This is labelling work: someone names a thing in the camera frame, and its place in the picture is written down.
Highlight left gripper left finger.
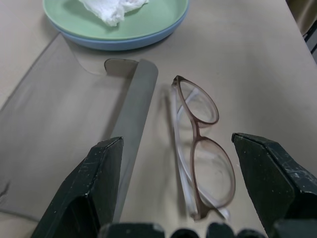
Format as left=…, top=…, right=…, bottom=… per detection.
left=31, top=136, right=124, bottom=238

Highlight grey rectangular block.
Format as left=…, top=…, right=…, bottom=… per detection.
left=0, top=32, right=159, bottom=224

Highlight blue plate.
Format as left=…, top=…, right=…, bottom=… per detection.
left=46, top=4, right=191, bottom=52

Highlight brown frame glasses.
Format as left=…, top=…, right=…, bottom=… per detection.
left=164, top=75, right=236, bottom=221

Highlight green plate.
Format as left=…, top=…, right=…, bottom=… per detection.
left=42, top=0, right=190, bottom=40

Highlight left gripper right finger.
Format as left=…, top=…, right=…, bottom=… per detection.
left=231, top=132, right=317, bottom=238

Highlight white crumpled tissue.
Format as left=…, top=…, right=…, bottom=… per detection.
left=76, top=0, right=151, bottom=27

